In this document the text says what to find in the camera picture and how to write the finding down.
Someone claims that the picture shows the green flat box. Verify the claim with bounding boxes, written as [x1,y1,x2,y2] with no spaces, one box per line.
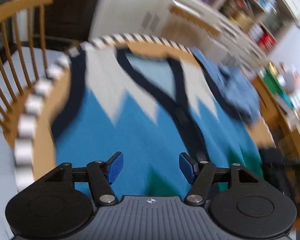
[262,66,294,108]

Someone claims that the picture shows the white open shelf unit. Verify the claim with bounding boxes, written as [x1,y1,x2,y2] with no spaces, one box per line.
[190,0,300,54]

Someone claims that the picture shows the blue denim jeans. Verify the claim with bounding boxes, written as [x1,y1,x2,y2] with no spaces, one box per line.
[191,47,260,125]

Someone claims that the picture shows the white drawer cabinet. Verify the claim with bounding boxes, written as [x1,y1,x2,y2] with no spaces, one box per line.
[89,0,270,65]

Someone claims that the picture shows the wooden spindle chair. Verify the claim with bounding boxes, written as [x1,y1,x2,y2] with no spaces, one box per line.
[0,0,55,140]

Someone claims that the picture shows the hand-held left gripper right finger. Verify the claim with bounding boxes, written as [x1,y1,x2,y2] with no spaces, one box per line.
[179,152,262,207]

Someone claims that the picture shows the wooden side cabinet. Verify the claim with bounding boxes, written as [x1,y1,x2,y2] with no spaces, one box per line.
[250,75,300,162]

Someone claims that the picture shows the blue knit sweater vest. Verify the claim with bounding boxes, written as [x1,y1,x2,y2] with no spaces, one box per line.
[51,46,264,198]

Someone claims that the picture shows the black cloth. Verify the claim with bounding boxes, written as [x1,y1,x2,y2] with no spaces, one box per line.
[259,147,300,202]

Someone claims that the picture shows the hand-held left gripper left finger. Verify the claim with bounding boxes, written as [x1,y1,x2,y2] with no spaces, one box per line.
[44,151,124,205]

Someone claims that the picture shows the red patterned box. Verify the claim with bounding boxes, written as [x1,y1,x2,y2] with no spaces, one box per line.
[257,32,277,52]

